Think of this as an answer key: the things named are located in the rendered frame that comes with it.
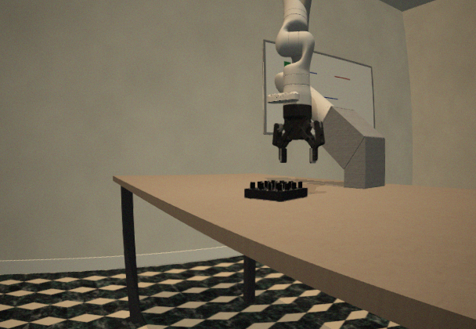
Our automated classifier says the black knob box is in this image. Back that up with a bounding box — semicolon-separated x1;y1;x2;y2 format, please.
244;180;308;202

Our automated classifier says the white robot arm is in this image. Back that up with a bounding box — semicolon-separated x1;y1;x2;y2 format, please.
267;0;333;121

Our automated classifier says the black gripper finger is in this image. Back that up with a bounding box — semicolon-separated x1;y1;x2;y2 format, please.
296;121;325;163
272;123;293;163

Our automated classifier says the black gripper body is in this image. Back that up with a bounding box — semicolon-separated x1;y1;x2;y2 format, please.
283;104;312;140

